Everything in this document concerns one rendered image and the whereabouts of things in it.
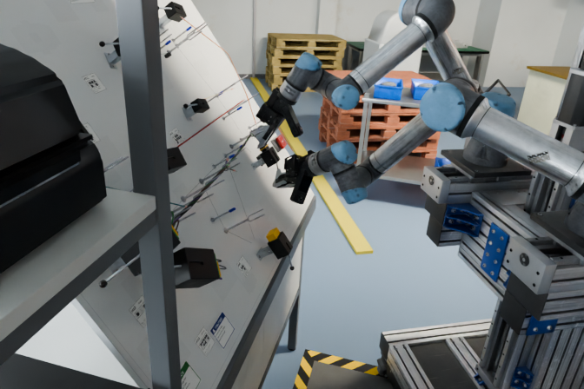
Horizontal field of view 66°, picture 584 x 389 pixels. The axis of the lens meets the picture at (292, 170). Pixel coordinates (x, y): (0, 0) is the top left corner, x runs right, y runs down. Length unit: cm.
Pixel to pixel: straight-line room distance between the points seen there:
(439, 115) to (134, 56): 81
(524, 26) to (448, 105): 843
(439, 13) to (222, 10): 684
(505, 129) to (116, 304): 94
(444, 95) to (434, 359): 138
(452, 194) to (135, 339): 113
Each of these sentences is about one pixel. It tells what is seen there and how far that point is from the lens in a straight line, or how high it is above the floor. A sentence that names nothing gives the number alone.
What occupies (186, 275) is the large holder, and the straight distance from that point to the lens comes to 95.
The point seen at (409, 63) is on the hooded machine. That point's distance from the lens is 678.
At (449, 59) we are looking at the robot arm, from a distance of 168.
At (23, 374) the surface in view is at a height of 113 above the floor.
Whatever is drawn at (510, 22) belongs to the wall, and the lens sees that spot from 938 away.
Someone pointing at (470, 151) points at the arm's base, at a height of 120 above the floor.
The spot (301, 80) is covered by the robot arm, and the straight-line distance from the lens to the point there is 147.
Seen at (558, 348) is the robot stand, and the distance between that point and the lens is 191.
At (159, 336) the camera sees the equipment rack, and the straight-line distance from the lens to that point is 76.
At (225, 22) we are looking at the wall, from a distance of 816.
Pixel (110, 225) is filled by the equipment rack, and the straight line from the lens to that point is 56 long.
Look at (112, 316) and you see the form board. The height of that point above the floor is 111.
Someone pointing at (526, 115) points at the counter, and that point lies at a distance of 671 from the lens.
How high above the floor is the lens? 173
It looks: 23 degrees down
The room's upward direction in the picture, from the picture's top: 3 degrees clockwise
